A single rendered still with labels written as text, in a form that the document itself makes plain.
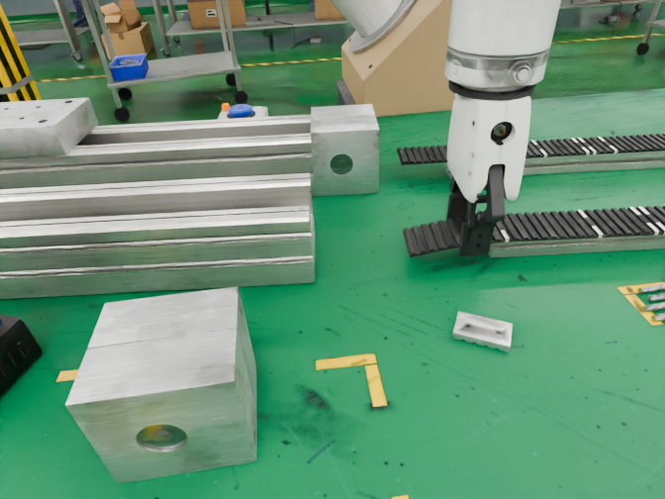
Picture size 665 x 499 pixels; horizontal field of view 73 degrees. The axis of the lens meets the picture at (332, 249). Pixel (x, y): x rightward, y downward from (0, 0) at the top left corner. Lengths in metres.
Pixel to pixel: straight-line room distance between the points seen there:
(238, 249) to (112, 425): 0.21
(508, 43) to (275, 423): 0.35
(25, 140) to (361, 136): 0.43
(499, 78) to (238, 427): 0.33
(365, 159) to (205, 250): 0.26
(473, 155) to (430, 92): 0.51
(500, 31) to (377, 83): 0.52
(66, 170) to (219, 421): 0.47
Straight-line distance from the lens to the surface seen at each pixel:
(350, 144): 0.61
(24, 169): 0.75
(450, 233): 0.52
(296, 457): 0.37
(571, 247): 0.57
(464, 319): 0.45
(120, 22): 5.58
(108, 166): 0.69
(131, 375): 0.32
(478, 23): 0.41
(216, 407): 0.31
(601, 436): 0.41
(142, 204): 0.55
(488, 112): 0.42
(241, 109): 0.78
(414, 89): 0.92
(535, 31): 0.41
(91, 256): 0.52
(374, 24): 1.00
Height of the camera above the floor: 1.10
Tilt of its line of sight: 37 degrees down
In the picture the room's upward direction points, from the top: 3 degrees counter-clockwise
